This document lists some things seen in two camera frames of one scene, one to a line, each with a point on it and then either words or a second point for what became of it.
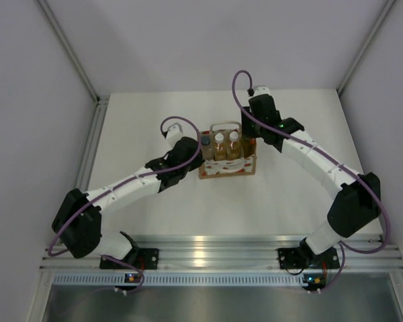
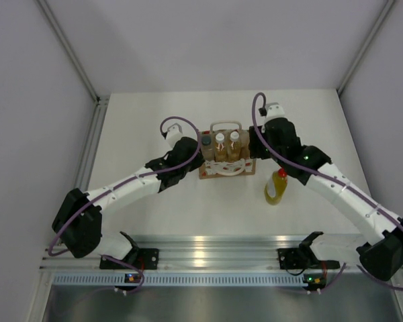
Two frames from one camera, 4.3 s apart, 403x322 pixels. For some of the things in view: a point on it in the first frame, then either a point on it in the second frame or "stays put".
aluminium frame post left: [49, 15] stays put
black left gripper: [198, 161] stays put
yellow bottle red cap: [249, 145] -> [275, 186]
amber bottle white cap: [234, 145] stays put
